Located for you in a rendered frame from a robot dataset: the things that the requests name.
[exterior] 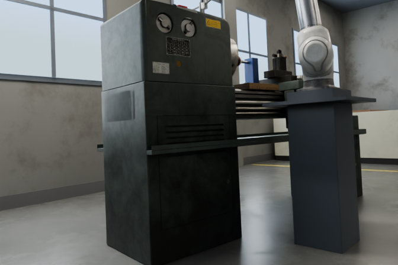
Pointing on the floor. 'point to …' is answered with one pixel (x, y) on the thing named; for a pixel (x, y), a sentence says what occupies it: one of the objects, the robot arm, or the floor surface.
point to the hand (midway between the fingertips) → (204, 3)
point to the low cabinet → (374, 145)
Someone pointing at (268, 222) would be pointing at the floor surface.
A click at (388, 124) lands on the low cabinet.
